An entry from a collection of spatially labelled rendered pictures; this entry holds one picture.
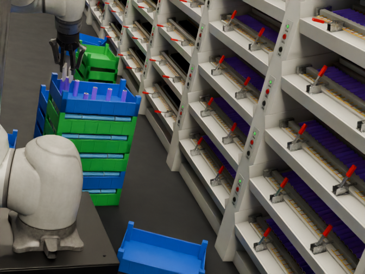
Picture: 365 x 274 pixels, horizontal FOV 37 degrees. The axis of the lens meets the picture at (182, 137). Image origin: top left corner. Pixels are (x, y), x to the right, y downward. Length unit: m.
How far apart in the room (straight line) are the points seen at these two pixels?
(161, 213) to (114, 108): 0.51
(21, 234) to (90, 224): 0.22
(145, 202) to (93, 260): 0.90
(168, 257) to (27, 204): 0.76
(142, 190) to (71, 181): 1.05
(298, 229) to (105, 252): 0.59
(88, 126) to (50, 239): 0.69
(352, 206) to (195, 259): 0.76
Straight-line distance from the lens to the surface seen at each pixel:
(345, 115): 1.54
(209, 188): 2.22
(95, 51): 3.69
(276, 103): 1.83
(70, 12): 1.80
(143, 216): 2.22
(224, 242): 2.08
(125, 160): 2.15
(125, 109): 2.05
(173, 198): 2.41
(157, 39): 3.11
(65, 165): 1.37
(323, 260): 1.59
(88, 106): 2.01
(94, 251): 1.49
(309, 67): 1.80
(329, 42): 1.62
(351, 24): 1.62
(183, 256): 2.05
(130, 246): 2.03
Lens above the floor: 1.15
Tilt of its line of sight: 22 degrees down
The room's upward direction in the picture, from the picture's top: 14 degrees clockwise
